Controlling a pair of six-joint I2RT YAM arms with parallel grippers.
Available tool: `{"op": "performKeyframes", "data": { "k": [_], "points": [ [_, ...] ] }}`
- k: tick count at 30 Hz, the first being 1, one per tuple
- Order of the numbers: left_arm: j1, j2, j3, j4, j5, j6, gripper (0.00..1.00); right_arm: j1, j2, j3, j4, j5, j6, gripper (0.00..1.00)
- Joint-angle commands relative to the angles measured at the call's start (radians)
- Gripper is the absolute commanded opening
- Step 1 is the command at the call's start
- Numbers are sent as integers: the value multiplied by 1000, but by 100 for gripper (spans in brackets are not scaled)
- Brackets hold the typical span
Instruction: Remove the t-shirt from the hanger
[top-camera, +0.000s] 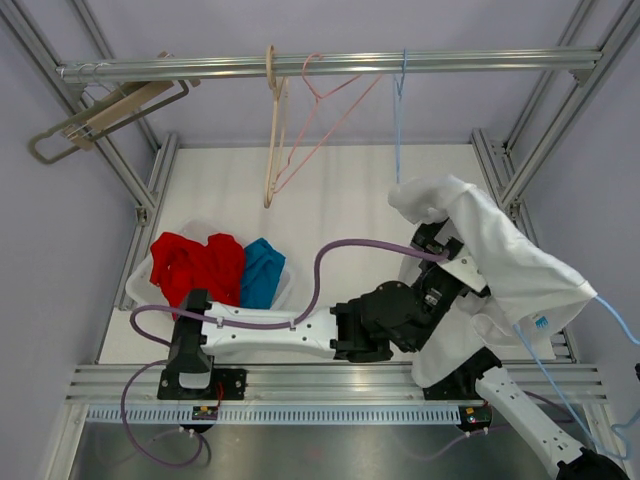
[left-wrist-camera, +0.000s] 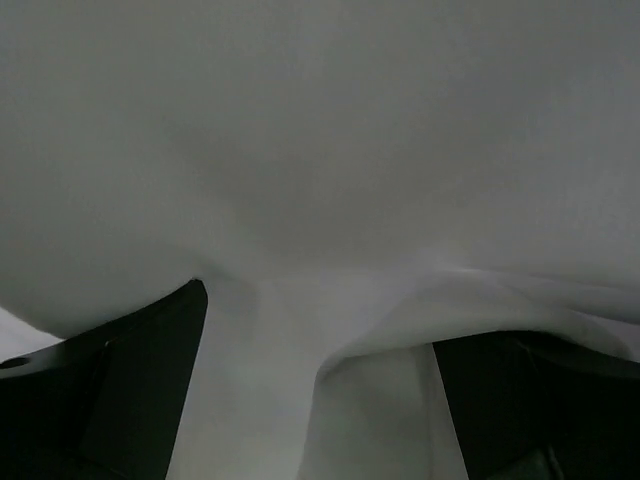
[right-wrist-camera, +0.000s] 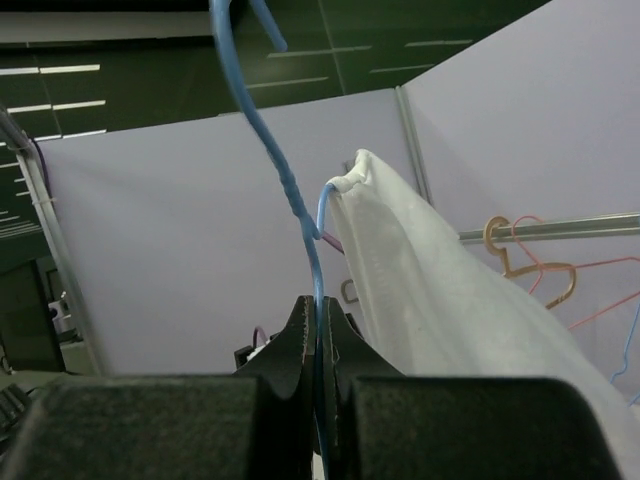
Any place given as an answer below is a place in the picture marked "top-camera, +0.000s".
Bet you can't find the white t shirt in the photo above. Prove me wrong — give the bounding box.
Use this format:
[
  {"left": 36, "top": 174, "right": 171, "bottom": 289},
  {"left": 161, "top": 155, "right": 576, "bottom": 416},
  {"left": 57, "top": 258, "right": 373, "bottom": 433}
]
[{"left": 388, "top": 175, "right": 596, "bottom": 387}]

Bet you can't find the light blue hanger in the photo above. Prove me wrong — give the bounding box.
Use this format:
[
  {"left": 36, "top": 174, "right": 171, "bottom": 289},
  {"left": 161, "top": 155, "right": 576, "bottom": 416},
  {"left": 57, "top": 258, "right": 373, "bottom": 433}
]
[{"left": 393, "top": 49, "right": 408, "bottom": 184}]

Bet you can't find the pink hanger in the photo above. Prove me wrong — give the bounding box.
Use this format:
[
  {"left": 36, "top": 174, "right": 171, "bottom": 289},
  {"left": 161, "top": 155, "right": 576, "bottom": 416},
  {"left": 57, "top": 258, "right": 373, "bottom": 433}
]
[{"left": 274, "top": 53, "right": 382, "bottom": 196}]

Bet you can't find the beige plastic hanger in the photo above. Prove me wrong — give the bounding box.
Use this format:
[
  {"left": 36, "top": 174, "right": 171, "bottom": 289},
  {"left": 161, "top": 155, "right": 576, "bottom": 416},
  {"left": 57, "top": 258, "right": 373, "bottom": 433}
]
[{"left": 263, "top": 45, "right": 289, "bottom": 209}]

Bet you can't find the blue t shirt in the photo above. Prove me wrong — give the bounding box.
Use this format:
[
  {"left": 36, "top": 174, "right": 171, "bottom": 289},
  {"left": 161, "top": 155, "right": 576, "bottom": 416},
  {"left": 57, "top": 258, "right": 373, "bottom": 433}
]
[{"left": 240, "top": 238, "right": 286, "bottom": 309}]

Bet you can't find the red t shirt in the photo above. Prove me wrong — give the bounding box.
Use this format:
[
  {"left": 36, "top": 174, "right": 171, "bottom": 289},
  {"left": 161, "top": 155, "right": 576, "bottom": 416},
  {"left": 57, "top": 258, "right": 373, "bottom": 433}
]
[{"left": 150, "top": 232, "right": 246, "bottom": 307}]

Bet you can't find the blue wire hanger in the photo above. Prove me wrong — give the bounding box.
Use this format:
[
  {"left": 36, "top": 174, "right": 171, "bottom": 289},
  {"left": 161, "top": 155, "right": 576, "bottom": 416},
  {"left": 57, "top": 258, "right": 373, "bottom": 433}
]
[{"left": 513, "top": 295, "right": 639, "bottom": 461}]

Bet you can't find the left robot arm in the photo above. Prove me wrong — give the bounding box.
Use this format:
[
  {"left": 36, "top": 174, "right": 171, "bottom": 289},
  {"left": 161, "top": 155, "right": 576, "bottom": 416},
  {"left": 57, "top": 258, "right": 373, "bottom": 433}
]
[{"left": 166, "top": 223, "right": 490, "bottom": 399}]

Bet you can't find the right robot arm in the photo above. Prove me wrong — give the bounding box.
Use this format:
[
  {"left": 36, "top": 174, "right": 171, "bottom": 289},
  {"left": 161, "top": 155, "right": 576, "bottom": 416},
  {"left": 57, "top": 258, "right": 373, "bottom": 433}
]
[{"left": 423, "top": 347, "right": 628, "bottom": 480}]

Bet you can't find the beige empty hanger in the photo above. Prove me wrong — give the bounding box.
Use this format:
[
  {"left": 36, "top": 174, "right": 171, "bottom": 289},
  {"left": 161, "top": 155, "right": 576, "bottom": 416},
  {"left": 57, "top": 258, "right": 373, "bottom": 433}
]
[{"left": 61, "top": 79, "right": 200, "bottom": 156}]

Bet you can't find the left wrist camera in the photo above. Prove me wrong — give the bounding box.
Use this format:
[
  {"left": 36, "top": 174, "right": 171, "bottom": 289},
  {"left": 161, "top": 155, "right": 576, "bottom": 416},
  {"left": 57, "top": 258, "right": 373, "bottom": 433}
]
[{"left": 439, "top": 256, "right": 488, "bottom": 294}]

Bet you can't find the right aluminium frame post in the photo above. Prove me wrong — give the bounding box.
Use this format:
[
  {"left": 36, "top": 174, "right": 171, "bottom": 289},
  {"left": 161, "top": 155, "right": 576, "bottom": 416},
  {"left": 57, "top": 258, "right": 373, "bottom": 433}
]
[{"left": 470, "top": 1, "right": 639, "bottom": 243}]

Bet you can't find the aluminium frame post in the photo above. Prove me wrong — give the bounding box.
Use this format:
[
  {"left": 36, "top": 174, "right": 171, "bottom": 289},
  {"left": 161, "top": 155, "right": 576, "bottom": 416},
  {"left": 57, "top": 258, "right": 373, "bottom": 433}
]
[
  {"left": 470, "top": 1, "right": 639, "bottom": 243},
  {"left": 0, "top": 0, "right": 180, "bottom": 311}
]

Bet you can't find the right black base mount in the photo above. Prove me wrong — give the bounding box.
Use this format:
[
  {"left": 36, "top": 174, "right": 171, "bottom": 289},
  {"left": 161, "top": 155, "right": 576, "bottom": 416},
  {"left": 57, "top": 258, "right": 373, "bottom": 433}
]
[{"left": 422, "top": 375, "right": 481, "bottom": 401}]

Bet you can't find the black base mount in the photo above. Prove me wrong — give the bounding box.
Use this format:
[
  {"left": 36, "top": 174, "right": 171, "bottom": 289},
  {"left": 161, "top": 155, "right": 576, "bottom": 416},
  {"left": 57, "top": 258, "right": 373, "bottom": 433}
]
[
  {"left": 422, "top": 375, "right": 481, "bottom": 401},
  {"left": 157, "top": 368, "right": 247, "bottom": 401}
]

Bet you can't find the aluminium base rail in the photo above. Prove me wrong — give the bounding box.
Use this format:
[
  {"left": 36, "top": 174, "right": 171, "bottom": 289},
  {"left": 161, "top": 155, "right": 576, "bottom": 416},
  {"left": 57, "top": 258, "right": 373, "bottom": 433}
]
[{"left": 65, "top": 363, "right": 607, "bottom": 404}]

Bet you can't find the aluminium hanging rail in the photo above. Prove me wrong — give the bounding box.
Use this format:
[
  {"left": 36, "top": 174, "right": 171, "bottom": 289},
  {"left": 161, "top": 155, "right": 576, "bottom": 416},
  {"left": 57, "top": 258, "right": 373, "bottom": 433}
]
[{"left": 57, "top": 47, "right": 603, "bottom": 84}]

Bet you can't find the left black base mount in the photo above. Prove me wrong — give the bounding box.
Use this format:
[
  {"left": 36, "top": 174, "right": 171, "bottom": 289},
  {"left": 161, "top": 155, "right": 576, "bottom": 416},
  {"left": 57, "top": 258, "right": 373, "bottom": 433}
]
[{"left": 157, "top": 368, "right": 247, "bottom": 401}]

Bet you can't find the white cable duct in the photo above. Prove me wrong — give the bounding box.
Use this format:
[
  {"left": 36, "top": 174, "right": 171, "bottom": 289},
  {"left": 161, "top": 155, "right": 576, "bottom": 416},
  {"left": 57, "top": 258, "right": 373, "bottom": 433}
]
[{"left": 85, "top": 403, "right": 461, "bottom": 426}]

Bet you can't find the left aluminium frame post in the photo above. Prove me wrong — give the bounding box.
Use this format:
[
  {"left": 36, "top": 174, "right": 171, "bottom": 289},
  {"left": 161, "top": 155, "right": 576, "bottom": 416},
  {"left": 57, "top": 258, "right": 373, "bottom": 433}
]
[{"left": 0, "top": 0, "right": 180, "bottom": 311}]

